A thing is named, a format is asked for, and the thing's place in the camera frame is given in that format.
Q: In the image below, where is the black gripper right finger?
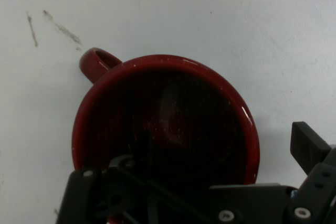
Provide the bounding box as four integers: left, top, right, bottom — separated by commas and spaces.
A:
287, 121, 336, 224

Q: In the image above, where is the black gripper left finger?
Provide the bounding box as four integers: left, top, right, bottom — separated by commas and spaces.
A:
56, 129, 218, 224

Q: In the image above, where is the dark red ceramic mug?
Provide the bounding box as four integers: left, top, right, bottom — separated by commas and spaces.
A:
71, 47, 260, 224

